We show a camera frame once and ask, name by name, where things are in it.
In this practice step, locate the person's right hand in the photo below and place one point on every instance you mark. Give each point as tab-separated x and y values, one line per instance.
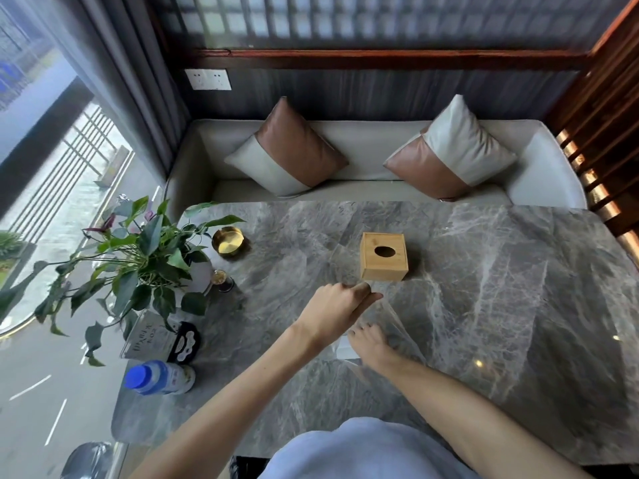
372	346

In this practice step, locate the person's left hand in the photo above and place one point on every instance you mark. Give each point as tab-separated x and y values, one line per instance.
332	311

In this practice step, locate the person's right fingers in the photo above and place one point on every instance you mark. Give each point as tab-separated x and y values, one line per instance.
363	332

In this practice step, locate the person's left thumb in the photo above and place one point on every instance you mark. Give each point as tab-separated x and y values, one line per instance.
368	303

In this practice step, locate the clear plastic film sheet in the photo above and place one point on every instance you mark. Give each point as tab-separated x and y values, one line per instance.
402	329

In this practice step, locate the person's right forearm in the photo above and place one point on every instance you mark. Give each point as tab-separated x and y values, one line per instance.
469	419

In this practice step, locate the person's left forearm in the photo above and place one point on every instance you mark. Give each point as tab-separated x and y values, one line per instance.
234	414

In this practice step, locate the small white box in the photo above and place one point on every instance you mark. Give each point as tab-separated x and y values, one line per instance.
343	348

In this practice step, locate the wooden tissue box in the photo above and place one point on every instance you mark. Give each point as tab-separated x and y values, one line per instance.
383	258

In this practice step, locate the person's light blue shirt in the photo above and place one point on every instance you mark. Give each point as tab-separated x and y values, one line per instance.
364	451

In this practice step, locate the small glass cup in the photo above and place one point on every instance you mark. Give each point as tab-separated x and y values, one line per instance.
222	280

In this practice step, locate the cream upholstered sofa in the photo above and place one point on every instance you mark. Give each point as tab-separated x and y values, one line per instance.
369	152

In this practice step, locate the gold metal ashtray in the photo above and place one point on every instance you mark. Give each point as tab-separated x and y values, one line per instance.
228	240

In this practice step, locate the white plant pot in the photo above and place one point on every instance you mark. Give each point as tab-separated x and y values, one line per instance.
200	276

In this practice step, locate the brown and cream cushion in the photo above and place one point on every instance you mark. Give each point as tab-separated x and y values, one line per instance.
449	149
294	144

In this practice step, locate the black card stand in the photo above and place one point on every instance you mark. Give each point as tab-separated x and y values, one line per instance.
185	343

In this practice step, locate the blue-capped water bottle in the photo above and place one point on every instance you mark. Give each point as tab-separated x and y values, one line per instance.
159	378

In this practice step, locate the clear acrylic table sign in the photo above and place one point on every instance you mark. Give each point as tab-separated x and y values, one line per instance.
145	339

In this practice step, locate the green leafy plant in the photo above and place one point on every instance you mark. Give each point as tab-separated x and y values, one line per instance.
145	244

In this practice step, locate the frosted lattice panel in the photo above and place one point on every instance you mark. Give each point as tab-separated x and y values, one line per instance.
379	17

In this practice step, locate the wooden slat screen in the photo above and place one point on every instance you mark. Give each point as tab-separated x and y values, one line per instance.
604	119

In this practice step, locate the dark grey chair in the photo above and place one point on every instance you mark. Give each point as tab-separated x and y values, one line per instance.
87	462

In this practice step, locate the grey curtain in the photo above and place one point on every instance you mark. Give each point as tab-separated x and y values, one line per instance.
135	69

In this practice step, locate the dark wooden wall rail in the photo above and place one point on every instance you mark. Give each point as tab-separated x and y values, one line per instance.
389	58

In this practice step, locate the white wall socket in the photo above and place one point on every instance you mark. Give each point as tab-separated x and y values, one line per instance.
207	79

